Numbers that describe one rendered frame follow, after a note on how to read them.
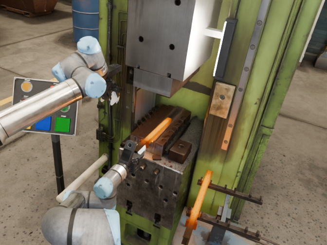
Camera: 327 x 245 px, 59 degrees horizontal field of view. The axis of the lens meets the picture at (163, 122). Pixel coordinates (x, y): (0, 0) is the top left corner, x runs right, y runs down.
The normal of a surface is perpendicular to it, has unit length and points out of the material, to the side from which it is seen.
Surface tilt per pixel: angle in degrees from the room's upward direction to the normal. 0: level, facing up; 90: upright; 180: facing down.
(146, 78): 90
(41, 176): 0
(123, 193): 90
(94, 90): 90
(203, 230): 0
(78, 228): 36
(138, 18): 90
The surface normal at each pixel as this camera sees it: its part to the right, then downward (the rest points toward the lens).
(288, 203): 0.11, -0.84
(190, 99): -0.43, 0.44
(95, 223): 0.12, -0.59
